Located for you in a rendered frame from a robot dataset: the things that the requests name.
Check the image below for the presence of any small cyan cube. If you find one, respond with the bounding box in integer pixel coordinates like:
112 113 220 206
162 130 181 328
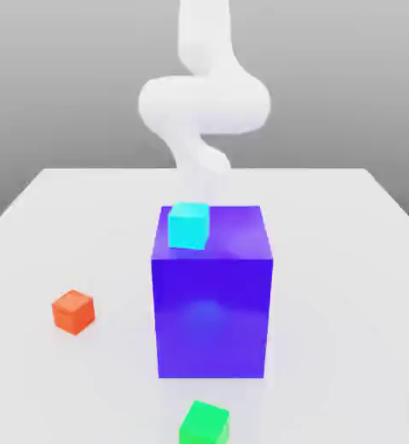
167 201 211 251

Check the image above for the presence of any large blue box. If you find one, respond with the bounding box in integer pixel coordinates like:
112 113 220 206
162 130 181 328
151 205 274 380

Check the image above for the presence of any small green cube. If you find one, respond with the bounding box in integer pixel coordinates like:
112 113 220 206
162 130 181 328
179 399 230 444

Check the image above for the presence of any small orange cube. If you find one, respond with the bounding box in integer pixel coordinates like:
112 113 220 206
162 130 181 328
50 289 96 336

